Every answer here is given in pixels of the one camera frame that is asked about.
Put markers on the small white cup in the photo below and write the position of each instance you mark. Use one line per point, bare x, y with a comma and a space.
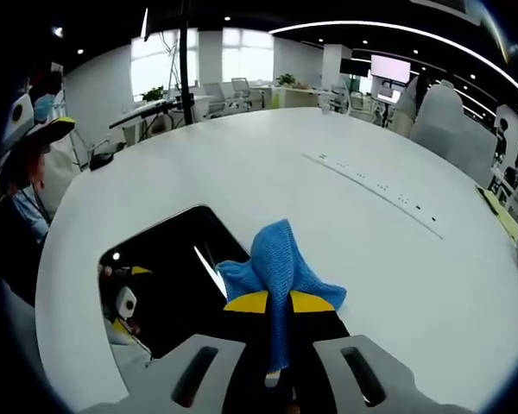
326, 109

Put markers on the white mesh office chair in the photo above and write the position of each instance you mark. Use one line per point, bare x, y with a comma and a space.
213, 97
240, 90

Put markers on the small black device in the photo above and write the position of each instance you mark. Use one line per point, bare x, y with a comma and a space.
101, 163

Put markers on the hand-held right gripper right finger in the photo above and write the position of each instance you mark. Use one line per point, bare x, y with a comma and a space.
319, 366

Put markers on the black tablet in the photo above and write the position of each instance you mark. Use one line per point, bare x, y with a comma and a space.
177, 259

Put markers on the ceiling air vent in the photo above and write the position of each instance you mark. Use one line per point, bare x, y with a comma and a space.
449, 8

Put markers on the light blue garment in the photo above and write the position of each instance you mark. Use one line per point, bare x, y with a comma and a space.
26, 211

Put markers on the blue cleaning cloth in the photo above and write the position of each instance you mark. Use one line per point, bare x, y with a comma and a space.
276, 259

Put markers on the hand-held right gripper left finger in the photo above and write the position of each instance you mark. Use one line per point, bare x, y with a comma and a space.
241, 366

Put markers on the pink wall screen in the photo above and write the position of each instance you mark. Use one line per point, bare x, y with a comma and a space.
390, 68

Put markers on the black-topped desk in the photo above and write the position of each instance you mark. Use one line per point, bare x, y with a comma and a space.
147, 112

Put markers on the yellow-green paper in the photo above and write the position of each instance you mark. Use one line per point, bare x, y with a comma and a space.
500, 215

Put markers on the black stand pole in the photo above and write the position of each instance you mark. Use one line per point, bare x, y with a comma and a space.
185, 64

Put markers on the potted green plant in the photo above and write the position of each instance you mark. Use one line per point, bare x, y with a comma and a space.
153, 94
286, 79

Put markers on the white table socket strip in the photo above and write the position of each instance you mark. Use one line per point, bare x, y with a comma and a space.
371, 183

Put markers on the grey covered chair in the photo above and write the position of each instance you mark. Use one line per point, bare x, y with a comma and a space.
453, 129

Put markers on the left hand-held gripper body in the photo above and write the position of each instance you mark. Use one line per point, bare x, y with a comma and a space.
18, 112

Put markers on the person's left hand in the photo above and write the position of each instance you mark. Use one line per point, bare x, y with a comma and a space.
38, 172

